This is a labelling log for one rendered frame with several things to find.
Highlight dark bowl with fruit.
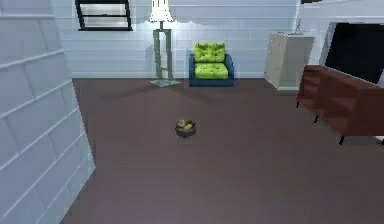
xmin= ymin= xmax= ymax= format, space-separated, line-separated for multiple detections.
xmin=175 ymin=119 xmax=197 ymax=139

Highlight blue armchair green cushions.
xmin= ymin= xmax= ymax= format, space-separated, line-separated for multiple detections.
xmin=188 ymin=41 xmax=235 ymax=88

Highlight grey floor lamp white shade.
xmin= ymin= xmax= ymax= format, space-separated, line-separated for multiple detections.
xmin=148 ymin=0 xmax=181 ymax=88

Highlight cream square cabinet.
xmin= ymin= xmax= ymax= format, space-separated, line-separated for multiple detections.
xmin=263 ymin=32 xmax=316 ymax=92

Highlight black framed window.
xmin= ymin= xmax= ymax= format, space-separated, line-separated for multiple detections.
xmin=74 ymin=0 xmax=134 ymax=32

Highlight small grey figurine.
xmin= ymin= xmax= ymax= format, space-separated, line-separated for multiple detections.
xmin=288 ymin=17 xmax=304 ymax=36

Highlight brown wooden sideboard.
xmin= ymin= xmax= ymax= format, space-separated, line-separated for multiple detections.
xmin=295 ymin=64 xmax=384 ymax=146

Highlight black television screen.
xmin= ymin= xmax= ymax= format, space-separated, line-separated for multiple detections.
xmin=324 ymin=22 xmax=384 ymax=85

